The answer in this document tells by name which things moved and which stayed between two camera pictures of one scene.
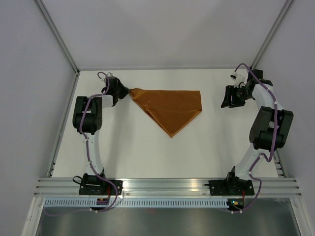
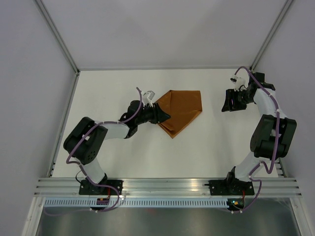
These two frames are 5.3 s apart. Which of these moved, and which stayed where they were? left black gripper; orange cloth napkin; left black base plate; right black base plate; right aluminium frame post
Moved: orange cloth napkin; left black gripper
Stayed: right black base plate; left black base plate; right aluminium frame post
